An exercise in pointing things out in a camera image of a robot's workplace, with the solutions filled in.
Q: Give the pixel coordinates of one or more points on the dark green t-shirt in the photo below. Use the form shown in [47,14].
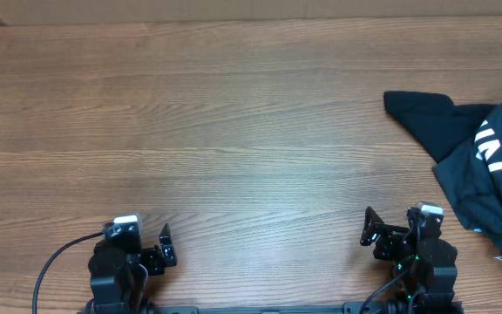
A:
[471,178]

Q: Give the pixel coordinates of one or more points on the black garment in pile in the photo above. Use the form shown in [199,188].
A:
[434,120]

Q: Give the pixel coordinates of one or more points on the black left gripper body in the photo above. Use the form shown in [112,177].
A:
[151,259]

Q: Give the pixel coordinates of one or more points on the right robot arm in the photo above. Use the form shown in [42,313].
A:
[423,271]

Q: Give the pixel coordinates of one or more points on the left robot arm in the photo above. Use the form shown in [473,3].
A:
[120,268]

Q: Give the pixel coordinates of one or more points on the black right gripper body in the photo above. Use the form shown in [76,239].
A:
[384,240]

